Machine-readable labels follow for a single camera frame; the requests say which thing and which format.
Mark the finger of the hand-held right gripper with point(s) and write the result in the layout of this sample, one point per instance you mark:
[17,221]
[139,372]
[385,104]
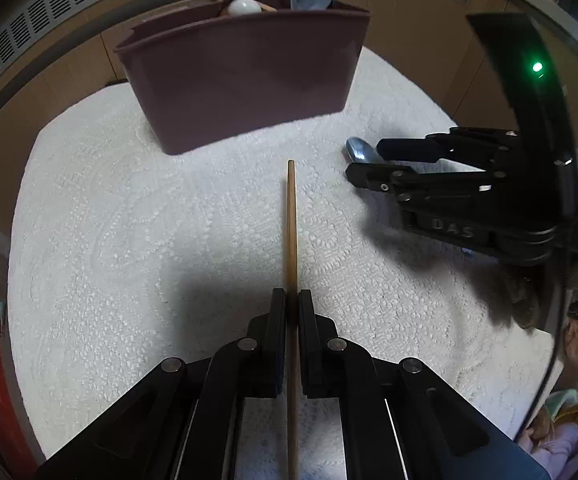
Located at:
[419,182]
[444,147]

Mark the long grey vent grille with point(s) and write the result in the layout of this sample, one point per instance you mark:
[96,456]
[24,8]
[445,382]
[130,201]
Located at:
[44,20]

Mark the white plastic spoon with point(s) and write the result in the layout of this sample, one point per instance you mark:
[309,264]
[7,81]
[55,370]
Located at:
[243,6]

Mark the person's right hand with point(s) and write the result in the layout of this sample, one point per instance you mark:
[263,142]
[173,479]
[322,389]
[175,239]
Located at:
[521,300]

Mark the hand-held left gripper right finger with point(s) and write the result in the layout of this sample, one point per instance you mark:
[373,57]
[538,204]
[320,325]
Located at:
[309,325]

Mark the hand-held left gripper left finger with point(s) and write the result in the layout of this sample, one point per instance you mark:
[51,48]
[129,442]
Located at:
[276,320]

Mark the white lace tablecloth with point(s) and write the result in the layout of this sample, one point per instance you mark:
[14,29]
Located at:
[144,235]

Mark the maroon plastic utensil holder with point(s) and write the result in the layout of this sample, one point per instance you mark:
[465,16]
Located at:
[244,75]

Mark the small metal spoon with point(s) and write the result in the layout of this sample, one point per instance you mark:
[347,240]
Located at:
[361,150]

